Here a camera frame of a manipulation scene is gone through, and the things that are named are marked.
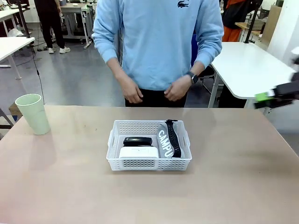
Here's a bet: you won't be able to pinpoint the white plastic bag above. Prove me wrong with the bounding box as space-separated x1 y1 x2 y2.
7 28 24 38

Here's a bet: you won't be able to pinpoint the person in black clothes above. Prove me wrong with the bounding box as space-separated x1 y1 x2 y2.
34 0 71 54

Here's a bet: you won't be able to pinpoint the white table with white legs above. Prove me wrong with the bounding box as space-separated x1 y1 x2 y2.
0 36 36 80

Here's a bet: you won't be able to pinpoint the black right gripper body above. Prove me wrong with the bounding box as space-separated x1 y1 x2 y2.
272 82 299 101

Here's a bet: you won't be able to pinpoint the black camera stand pole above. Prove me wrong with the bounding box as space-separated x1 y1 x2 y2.
16 0 33 39

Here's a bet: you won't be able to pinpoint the black wrist watch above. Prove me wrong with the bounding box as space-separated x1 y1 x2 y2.
185 70 199 85

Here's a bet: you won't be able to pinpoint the large white rounded table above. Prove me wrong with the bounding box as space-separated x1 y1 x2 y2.
207 42 297 108

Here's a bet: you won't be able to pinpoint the person's left forearm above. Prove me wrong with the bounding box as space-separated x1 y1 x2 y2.
188 60 206 76

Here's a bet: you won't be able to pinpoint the person in orange trousers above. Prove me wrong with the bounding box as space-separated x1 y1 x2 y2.
221 0 249 43

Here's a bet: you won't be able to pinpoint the person's left hand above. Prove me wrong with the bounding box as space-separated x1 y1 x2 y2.
164 76 192 102

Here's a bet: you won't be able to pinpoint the light blue sweatshirt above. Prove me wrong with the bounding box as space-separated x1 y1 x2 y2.
91 0 225 91

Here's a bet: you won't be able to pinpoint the black vertical pole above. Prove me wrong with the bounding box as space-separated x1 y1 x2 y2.
243 0 260 45

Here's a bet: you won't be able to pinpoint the black stapler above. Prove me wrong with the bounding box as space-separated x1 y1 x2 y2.
123 137 153 147

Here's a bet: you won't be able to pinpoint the person's right hand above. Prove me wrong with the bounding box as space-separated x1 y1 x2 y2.
121 76 144 104

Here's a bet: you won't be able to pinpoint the black trousers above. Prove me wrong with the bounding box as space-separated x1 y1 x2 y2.
124 87 188 108

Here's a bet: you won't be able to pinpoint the light green plastic cup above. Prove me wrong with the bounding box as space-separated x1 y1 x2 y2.
15 93 51 136

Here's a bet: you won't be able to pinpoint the grey Campus pencil case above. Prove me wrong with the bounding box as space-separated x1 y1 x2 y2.
156 119 186 161

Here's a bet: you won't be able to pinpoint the person's right forearm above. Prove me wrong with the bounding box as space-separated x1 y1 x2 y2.
107 57 128 81

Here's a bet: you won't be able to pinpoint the dark folding chair frame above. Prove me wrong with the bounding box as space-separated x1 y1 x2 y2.
0 106 15 141

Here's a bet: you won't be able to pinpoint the thin black floor cable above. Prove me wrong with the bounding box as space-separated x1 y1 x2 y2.
29 44 45 105

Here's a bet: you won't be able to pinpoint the white perforated plastic basket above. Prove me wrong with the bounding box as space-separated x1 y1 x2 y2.
106 120 193 172

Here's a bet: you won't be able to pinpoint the white rectangular box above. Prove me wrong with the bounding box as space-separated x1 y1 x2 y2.
119 145 160 160

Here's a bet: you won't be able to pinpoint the wooden top desk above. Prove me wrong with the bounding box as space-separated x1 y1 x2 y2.
235 21 267 43

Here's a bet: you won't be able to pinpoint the brown cardboard sheet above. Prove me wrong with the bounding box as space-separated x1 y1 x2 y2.
262 4 283 41

